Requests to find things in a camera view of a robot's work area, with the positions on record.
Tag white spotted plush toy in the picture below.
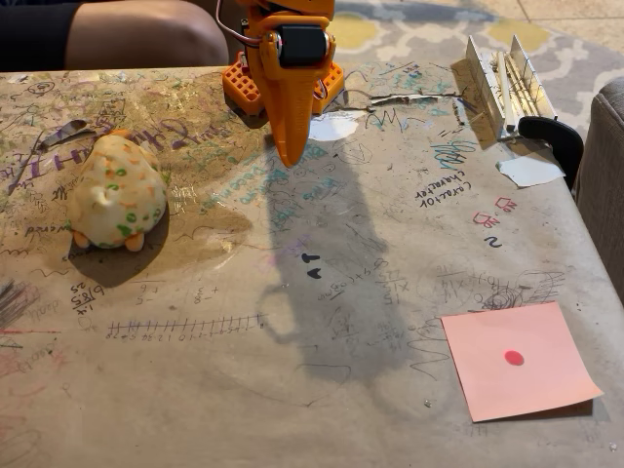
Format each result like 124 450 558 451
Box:
65 128 169 252

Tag grey yellow patterned rug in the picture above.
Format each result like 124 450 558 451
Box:
333 0 624 143

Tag pale wooden stick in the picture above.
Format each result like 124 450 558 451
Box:
495 50 518 134

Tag white torn paper scrap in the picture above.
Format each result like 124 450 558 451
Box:
495 154 567 189

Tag black curved plastic piece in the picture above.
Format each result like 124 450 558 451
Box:
517 115 585 192

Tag dark blue shorts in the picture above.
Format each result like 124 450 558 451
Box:
0 0 83 72

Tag scribbled brown paper table cover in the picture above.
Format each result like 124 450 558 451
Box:
0 60 624 468

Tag grey upholstered sofa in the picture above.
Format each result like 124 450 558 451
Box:
573 76 624 294

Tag pink sticky note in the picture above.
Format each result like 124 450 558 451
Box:
440 300 605 424

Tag white red servo cable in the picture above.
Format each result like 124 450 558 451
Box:
214 0 262 50

